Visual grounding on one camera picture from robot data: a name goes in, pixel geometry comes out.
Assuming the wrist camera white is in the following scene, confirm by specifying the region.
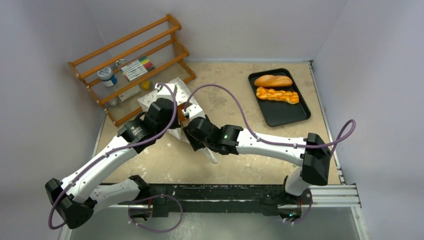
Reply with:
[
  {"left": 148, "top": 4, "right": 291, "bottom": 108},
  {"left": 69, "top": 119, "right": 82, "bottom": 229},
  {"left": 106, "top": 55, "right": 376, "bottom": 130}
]
[
  {"left": 181, "top": 104, "right": 206, "bottom": 122},
  {"left": 155, "top": 83, "right": 177, "bottom": 101}
]

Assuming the black plastic tray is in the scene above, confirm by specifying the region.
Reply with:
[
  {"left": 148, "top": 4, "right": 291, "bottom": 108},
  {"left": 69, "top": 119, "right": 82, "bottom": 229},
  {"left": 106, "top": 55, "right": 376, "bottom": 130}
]
[{"left": 248, "top": 68, "right": 311, "bottom": 127}]

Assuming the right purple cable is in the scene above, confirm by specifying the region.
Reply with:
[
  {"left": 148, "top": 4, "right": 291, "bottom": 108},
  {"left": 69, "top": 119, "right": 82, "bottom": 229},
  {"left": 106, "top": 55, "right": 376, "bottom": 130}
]
[{"left": 183, "top": 84, "right": 357, "bottom": 157}]

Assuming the blue lid jar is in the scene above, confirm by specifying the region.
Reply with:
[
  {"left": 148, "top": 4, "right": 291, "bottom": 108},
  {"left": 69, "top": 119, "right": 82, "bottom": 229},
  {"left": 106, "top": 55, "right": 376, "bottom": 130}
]
[{"left": 97, "top": 66, "right": 117, "bottom": 88}]

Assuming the aluminium frame rail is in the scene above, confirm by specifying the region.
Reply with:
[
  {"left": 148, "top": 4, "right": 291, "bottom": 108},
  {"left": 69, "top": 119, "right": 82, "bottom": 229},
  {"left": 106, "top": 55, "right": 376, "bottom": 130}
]
[{"left": 109, "top": 185, "right": 360, "bottom": 209}]

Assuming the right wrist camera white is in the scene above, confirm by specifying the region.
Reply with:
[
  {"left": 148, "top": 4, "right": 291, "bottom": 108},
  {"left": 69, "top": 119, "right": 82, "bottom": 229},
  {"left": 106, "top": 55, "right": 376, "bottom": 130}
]
[{"left": 181, "top": 104, "right": 206, "bottom": 122}]

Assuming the long fake bread loaf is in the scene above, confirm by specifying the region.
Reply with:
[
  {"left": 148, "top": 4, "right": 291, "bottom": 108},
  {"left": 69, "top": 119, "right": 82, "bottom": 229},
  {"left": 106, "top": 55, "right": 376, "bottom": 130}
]
[{"left": 254, "top": 75, "right": 293, "bottom": 88}]

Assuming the patterned white paper bag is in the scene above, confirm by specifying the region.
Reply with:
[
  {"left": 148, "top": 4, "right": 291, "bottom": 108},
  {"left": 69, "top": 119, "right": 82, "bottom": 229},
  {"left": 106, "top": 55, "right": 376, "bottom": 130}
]
[{"left": 137, "top": 77, "right": 201, "bottom": 143}]

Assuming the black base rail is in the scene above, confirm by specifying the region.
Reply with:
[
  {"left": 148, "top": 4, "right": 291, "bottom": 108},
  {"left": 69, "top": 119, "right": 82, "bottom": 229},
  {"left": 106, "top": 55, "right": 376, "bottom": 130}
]
[{"left": 125, "top": 177, "right": 313, "bottom": 219}]

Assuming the pack of coloured markers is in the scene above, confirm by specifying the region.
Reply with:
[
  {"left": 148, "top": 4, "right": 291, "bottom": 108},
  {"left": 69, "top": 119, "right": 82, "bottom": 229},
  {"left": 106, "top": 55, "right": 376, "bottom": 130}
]
[{"left": 120, "top": 56, "right": 156, "bottom": 81}]

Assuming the small white box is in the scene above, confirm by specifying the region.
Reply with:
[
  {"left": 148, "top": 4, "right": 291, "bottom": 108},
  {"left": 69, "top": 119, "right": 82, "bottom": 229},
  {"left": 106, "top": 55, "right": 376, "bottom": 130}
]
[{"left": 118, "top": 85, "right": 141, "bottom": 102}]

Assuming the braided fake bread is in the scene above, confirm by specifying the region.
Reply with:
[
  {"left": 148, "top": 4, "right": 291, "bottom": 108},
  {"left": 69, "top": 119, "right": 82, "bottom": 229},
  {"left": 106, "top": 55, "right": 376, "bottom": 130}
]
[{"left": 256, "top": 87, "right": 300, "bottom": 105}]

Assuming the yellow grey eraser block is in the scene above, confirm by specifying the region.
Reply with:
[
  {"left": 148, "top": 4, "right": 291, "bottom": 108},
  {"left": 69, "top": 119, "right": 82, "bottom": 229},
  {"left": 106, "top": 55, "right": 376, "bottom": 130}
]
[{"left": 140, "top": 80, "right": 154, "bottom": 91}]

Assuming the orange wooden rack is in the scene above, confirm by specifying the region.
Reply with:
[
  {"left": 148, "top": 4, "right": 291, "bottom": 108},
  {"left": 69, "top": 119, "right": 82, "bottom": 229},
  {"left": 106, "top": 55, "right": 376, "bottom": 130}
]
[{"left": 68, "top": 13, "right": 196, "bottom": 127}]

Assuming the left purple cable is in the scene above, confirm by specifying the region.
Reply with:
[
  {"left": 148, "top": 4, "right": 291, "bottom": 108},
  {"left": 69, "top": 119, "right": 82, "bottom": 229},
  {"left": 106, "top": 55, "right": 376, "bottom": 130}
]
[{"left": 47, "top": 82, "right": 179, "bottom": 230}]

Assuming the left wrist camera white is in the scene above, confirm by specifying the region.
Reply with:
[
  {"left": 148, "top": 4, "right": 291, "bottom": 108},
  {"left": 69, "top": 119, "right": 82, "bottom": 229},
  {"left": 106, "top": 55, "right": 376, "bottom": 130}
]
[{"left": 155, "top": 83, "right": 177, "bottom": 101}]

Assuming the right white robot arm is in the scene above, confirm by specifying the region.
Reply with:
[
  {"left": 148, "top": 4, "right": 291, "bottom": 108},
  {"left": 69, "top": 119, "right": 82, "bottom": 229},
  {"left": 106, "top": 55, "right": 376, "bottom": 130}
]
[{"left": 183, "top": 117, "right": 331, "bottom": 204}]

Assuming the purple cable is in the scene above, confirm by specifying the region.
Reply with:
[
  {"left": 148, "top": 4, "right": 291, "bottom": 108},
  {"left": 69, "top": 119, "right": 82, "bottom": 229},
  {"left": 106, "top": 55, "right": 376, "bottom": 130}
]
[
  {"left": 183, "top": 84, "right": 357, "bottom": 157},
  {"left": 47, "top": 82, "right": 179, "bottom": 230}
]

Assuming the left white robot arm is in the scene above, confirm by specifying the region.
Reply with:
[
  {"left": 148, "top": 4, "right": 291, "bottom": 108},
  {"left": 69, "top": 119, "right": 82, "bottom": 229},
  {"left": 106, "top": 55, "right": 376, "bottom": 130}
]
[{"left": 44, "top": 98, "right": 179, "bottom": 230}]

